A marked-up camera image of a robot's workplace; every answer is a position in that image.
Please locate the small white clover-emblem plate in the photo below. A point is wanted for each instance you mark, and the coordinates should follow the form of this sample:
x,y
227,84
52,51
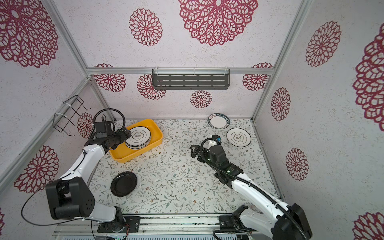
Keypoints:
x,y
239,137

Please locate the yellow plastic bin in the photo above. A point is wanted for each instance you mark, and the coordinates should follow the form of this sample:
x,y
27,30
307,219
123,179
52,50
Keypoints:
x,y
124,154

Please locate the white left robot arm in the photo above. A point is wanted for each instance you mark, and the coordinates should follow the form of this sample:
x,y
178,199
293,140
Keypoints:
x,y
70,198

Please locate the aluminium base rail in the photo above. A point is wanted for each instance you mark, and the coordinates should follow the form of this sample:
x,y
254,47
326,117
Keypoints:
x,y
161,227

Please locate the small green-rim lettered plate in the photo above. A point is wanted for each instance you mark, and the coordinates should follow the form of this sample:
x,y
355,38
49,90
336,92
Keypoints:
x,y
218,121

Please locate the large white clover-emblem plate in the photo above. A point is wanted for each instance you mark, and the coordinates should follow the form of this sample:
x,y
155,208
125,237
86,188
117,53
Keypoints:
x,y
141,137

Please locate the black wire wall rack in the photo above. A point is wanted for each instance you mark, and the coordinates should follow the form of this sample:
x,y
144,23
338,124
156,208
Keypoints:
x,y
61,120

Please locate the grey slotted wall shelf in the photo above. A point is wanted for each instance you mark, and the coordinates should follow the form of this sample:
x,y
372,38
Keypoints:
x,y
194,79

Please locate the black plate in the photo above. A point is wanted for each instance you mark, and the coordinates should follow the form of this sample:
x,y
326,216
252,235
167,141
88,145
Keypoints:
x,y
123,184

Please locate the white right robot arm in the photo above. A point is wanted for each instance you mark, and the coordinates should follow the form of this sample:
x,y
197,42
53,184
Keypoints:
x,y
273,218

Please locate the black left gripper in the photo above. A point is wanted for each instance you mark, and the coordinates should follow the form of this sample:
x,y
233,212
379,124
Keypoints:
x,y
124,137

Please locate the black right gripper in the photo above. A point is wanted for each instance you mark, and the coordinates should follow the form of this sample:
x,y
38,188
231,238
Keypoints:
x,y
205,152

